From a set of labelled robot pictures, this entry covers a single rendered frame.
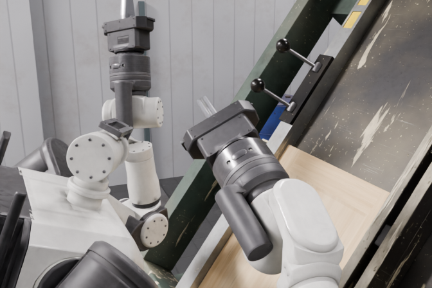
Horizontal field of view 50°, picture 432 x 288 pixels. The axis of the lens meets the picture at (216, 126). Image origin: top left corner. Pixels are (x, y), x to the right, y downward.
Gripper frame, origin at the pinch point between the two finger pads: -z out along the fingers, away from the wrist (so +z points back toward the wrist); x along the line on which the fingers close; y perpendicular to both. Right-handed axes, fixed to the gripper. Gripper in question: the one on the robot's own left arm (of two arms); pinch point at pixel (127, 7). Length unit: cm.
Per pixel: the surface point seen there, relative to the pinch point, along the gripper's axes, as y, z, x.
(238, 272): -17, 60, 15
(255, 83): -27.4, 16.5, 16.6
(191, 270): -19, 62, 1
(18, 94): -155, -6, -247
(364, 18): -43, 1, 40
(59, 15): -175, -66, -221
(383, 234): -5, 46, 50
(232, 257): -20, 58, 12
